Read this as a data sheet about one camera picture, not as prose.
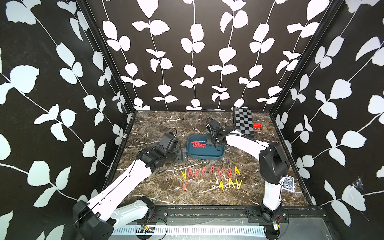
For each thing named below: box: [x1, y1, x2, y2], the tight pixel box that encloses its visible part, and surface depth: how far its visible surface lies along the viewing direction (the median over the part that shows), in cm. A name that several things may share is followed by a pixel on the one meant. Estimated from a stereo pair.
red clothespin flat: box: [190, 141, 207, 149], surface depth 102 cm
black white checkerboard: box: [233, 107, 254, 134], surface depth 113 cm
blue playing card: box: [282, 175, 295, 193], surface depth 85 cm
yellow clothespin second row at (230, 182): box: [228, 178, 236, 189], surface depth 86 cm
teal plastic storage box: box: [186, 134, 226, 160], surface depth 100 cm
